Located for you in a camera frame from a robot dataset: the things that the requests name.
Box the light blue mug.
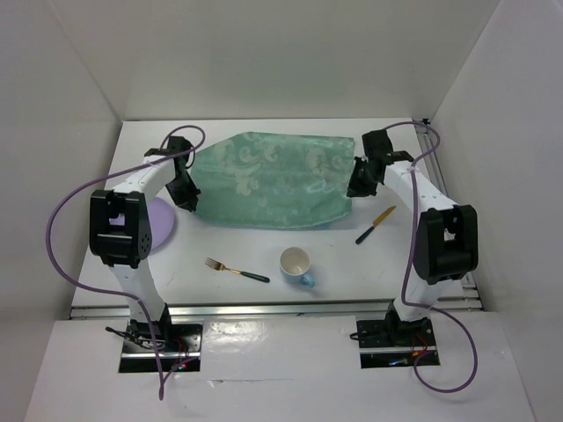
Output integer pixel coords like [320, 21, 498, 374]
[279, 247, 315, 288]

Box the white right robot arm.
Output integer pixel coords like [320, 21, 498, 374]
[347, 129, 479, 346]

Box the gold fork green handle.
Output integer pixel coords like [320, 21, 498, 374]
[205, 258, 270, 283]

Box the aluminium front rail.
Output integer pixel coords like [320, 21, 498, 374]
[69, 298, 483, 320]

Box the purple plate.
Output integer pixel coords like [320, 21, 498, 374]
[148, 197, 176, 250]

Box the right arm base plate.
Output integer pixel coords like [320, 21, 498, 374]
[349, 318, 440, 369]

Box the gold knife green handle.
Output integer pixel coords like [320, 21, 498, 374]
[355, 206, 396, 245]

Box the aluminium right rail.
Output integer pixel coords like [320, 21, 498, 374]
[413, 117, 480, 300]

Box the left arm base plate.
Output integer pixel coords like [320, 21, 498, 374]
[118, 324, 203, 375]

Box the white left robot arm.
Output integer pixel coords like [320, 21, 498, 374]
[89, 136, 201, 351]

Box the aluminium rail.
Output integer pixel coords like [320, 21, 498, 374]
[69, 298, 483, 320]
[413, 117, 480, 300]

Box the green satin placemat cloth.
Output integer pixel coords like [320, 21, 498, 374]
[190, 132, 355, 229]

